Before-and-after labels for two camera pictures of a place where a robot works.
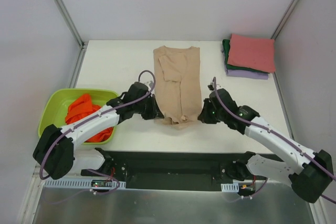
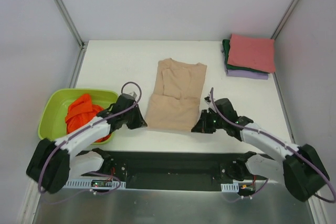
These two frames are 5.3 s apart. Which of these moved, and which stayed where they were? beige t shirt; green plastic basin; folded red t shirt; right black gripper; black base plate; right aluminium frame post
Moved: beige t shirt; right black gripper
Stayed: green plastic basin; black base plate; folded red t shirt; right aluminium frame post
